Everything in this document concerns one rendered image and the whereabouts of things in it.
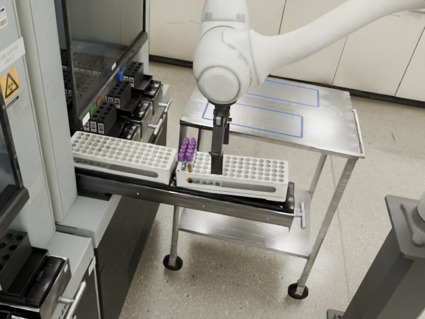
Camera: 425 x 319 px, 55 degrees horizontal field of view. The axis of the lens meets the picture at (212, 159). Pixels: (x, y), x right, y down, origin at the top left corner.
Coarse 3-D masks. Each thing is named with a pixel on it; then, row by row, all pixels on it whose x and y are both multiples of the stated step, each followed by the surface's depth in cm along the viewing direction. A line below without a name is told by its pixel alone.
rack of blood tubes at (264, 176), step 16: (208, 160) 115; (224, 160) 114; (240, 160) 116; (256, 160) 115; (272, 160) 114; (176, 176) 110; (192, 176) 109; (208, 176) 108; (224, 176) 108; (240, 176) 109; (256, 176) 108; (272, 176) 110; (224, 192) 111; (240, 192) 110; (256, 192) 109; (272, 192) 109
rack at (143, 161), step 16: (80, 144) 114; (96, 144) 115; (112, 144) 117; (128, 144) 116; (144, 144) 118; (80, 160) 115; (96, 160) 111; (112, 160) 110; (128, 160) 112; (144, 160) 112; (160, 160) 113; (128, 176) 113; (144, 176) 112; (160, 176) 111
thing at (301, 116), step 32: (192, 96) 151; (256, 96) 156; (288, 96) 159; (320, 96) 162; (256, 128) 138; (288, 128) 141; (320, 128) 143; (352, 128) 145; (320, 160) 187; (352, 160) 134; (192, 224) 174; (224, 224) 176; (256, 224) 178; (288, 288) 181
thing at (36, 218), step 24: (0, 0) 66; (0, 24) 67; (0, 48) 68; (0, 72) 69; (24, 72) 76; (24, 96) 78; (24, 120) 79; (24, 144) 81; (24, 168) 83; (48, 192) 96; (24, 216) 87; (48, 216) 98; (48, 240) 101; (72, 240) 104; (72, 264) 99; (72, 288) 98; (96, 312) 123
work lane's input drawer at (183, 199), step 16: (80, 176) 113; (96, 176) 114; (112, 176) 113; (112, 192) 115; (128, 192) 114; (144, 192) 113; (160, 192) 112; (176, 192) 112; (192, 192) 112; (208, 192) 112; (288, 192) 115; (192, 208) 114; (208, 208) 113; (224, 208) 112; (240, 208) 111; (256, 208) 111; (272, 208) 111; (288, 208) 110; (304, 208) 120; (288, 224) 112; (304, 224) 115
